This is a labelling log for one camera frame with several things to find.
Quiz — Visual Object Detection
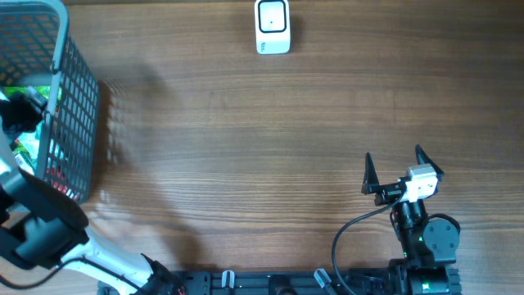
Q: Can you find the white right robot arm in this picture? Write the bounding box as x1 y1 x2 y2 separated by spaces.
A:
348 145 462 295

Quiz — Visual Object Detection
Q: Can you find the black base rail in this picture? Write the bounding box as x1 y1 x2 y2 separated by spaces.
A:
97 268 463 295

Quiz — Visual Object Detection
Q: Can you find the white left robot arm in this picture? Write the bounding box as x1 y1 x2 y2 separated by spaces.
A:
1 87 187 294

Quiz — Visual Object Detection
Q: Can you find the white barcode scanner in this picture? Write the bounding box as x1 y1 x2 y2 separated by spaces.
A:
254 0 291 55

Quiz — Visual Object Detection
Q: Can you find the dark grey plastic basket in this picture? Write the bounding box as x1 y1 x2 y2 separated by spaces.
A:
1 1 101 203

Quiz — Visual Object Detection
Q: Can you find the black right camera cable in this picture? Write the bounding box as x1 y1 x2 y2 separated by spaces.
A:
331 192 406 295

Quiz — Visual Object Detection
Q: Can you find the light blue wet wipes pack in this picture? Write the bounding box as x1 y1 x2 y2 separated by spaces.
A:
12 122 43 175

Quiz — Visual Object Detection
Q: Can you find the green snack bag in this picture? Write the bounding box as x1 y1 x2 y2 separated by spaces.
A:
2 86 51 101

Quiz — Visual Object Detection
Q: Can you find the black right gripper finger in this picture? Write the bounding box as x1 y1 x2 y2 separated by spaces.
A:
415 144 445 177
363 152 379 187

